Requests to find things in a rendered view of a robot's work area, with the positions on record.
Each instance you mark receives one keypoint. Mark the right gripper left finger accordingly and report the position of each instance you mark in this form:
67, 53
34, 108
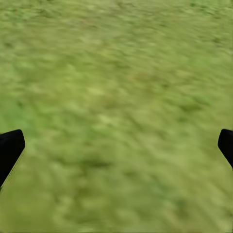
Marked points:
11, 146

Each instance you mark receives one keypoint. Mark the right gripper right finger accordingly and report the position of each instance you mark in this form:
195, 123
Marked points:
225, 143

